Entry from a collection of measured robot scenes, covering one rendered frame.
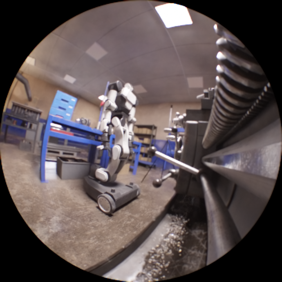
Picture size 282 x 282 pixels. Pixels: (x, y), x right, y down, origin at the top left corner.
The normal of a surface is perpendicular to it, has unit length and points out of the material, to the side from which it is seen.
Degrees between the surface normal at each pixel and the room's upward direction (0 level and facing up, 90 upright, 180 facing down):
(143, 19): 180
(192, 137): 90
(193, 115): 90
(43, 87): 90
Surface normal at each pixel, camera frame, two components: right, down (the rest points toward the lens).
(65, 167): 0.87, 0.11
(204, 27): -0.18, 0.98
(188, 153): -0.51, -0.18
